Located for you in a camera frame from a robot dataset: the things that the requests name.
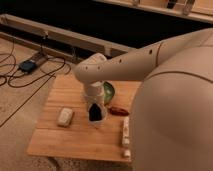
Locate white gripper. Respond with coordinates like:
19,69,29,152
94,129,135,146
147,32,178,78
83,82,107,128

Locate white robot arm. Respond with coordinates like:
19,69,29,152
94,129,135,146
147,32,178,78
74,28,213,171

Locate green ceramic cup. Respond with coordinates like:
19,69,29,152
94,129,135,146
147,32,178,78
103,82,115,104

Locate red small object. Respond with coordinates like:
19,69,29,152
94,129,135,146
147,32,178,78
109,107,129,116

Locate wooden table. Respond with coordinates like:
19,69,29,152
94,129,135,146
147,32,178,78
26,73,143,164

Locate white plastic bottle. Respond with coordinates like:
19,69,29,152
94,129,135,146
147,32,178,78
122,117,131,158

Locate long wooden baseboard rail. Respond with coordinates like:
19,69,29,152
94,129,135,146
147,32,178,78
0,14,133,57

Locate black floor cable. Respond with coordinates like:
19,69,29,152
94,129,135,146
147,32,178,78
0,36,73,128

